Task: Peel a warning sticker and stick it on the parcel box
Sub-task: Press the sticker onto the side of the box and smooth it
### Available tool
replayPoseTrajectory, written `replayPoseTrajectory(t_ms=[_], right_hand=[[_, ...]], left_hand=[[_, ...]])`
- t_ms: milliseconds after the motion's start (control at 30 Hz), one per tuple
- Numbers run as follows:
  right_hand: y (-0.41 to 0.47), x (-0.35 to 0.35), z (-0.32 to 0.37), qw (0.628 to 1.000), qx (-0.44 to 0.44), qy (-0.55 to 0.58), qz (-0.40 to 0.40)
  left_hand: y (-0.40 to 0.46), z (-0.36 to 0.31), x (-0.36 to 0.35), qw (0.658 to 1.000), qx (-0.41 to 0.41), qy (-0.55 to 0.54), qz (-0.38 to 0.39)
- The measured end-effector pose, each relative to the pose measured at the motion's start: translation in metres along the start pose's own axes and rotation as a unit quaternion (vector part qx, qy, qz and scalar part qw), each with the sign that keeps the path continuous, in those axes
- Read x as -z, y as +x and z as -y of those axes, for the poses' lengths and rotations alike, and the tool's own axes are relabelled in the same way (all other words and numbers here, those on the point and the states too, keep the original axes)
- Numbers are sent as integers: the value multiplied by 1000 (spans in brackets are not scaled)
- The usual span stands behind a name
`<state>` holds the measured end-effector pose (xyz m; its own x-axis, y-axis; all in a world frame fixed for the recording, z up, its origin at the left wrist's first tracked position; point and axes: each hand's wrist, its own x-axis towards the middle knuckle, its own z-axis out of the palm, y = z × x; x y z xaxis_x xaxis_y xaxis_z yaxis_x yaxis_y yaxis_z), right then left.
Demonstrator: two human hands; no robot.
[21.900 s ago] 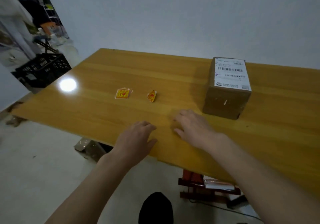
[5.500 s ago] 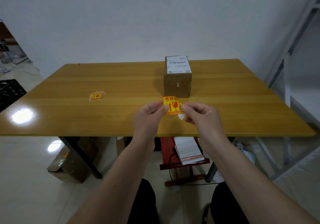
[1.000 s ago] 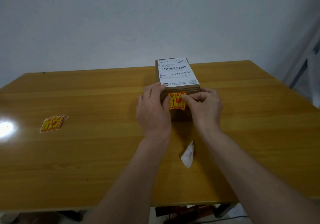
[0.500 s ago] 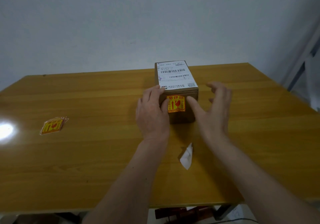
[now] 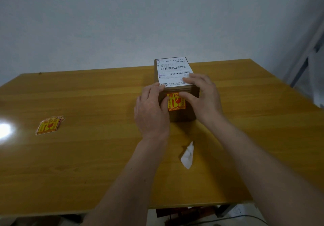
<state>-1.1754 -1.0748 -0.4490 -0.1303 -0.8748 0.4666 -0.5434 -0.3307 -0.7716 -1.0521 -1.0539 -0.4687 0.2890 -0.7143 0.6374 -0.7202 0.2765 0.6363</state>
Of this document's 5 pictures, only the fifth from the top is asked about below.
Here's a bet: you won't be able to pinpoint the person's right hand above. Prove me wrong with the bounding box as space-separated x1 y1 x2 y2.
178 73 224 127

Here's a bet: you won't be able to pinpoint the person's left hand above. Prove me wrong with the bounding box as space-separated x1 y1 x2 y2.
134 82 170 143

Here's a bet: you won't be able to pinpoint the yellow red sticker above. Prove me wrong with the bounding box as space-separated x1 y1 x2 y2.
166 92 187 112

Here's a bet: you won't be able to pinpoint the brown cardboard box white label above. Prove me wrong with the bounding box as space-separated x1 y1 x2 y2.
154 57 200 123

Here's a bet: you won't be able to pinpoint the white sticker backing paper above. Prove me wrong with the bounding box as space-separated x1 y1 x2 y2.
180 141 194 170

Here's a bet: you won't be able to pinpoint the pile of yellow red stickers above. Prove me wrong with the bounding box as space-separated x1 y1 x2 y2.
35 116 66 136

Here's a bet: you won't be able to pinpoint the person's left forearm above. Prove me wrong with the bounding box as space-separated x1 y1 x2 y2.
83 138 170 226

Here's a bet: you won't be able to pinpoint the person's right forearm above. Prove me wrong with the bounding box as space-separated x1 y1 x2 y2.
202 114 324 226

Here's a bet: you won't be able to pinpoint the wooden table black legs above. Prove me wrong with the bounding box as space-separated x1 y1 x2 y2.
0 58 324 219

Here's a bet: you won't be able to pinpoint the red wooden stool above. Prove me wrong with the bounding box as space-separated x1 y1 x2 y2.
156 206 218 226

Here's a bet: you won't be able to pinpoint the white metal shelf rack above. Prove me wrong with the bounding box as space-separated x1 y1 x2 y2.
283 13 324 107

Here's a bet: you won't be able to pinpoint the black cable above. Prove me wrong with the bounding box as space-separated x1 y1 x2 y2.
187 214 269 226

